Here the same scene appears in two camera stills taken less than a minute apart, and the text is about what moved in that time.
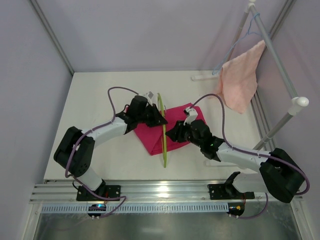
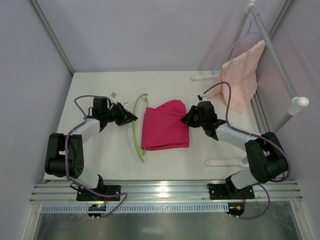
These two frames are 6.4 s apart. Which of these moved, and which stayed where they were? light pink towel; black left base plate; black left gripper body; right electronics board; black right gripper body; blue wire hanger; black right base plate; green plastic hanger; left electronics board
Moved: black right gripper body; green plastic hanger; black left gripper body
Stayed: light pink towel; right electronics board; left electronics board; black right base plate; black left base plate; blue wire hanger
